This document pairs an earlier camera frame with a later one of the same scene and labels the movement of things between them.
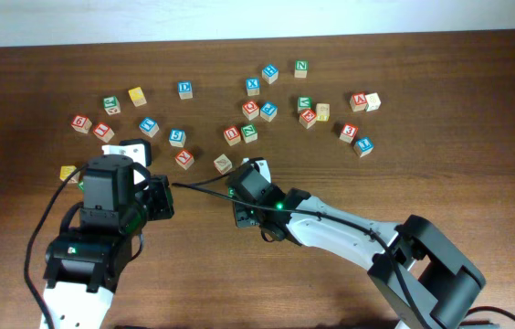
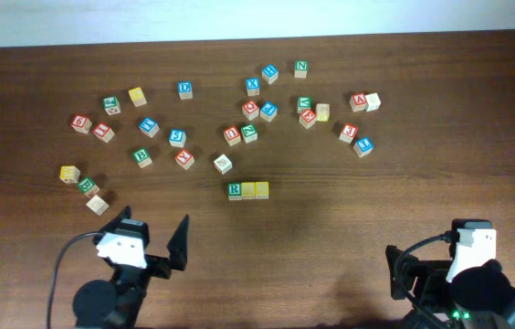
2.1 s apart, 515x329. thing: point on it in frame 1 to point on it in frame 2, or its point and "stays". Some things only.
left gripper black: [161, 197] to [157, 264]
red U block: [232, 135] stays
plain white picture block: [373, 102] stays
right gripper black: [243, 213] to [414, 275]
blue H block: [269, 73] stays
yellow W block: [66, 171] stays
